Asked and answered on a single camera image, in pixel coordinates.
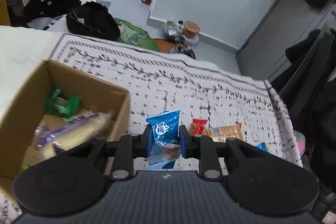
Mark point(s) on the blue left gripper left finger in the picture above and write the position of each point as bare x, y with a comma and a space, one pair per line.
147, 141

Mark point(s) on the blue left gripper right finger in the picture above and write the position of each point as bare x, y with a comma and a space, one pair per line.
188, 147

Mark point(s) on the blue plum snack packet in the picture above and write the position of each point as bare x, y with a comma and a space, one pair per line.
165, 149

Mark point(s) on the green snack packet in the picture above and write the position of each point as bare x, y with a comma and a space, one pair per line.
61, 105

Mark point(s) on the purple white snack pack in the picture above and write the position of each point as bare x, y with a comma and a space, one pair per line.
76, 132

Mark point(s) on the purple pastry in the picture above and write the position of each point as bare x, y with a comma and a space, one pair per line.
39, 134

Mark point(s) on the red snack packet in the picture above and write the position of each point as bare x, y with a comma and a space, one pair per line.
197, 127

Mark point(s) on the orange cracker packet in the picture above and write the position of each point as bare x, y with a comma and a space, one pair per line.
221, 134

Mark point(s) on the patterned white cloth mat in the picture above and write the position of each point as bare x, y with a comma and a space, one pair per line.
160, 82

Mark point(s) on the small blue snack packet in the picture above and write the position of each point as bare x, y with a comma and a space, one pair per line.
262, 146

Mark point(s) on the brown cardboard box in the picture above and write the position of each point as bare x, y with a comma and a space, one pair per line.
27, 110

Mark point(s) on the green cartoon floor mat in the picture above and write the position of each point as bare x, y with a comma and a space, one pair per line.
135, 36

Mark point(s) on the clear bag of items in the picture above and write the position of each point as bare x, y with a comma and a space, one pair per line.
172, 31

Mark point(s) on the grey door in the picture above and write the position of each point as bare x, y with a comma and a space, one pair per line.
288, 23

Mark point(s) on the brown lidded jar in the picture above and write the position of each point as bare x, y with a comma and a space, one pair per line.
190, 29

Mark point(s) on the black backpack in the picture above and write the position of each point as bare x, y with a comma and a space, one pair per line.
93, 19

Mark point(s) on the white bed sheet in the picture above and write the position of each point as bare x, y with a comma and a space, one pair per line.
21, 50

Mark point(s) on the black jacket on floor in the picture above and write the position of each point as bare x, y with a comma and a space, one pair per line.
48, 9

